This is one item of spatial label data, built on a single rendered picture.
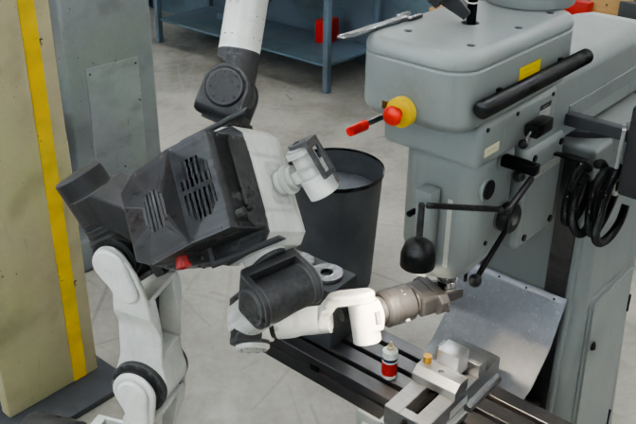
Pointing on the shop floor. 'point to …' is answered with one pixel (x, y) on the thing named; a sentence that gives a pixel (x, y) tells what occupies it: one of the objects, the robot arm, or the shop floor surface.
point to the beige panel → (39, 218)
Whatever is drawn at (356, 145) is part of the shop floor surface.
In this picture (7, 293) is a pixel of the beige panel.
